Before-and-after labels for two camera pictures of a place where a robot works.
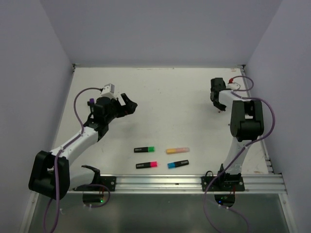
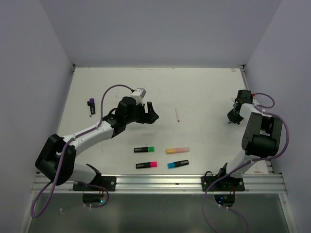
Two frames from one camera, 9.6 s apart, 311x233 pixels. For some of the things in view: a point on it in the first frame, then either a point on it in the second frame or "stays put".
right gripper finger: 220,106 -> 238,119
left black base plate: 110,181 stays put
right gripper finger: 219,106 -> 233,116
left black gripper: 129,109 -> 149,117
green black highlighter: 144,149 stays put
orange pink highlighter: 178,150 stays put
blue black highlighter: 178,164 stays put
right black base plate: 222,183 stays put
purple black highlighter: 91,103 stays put
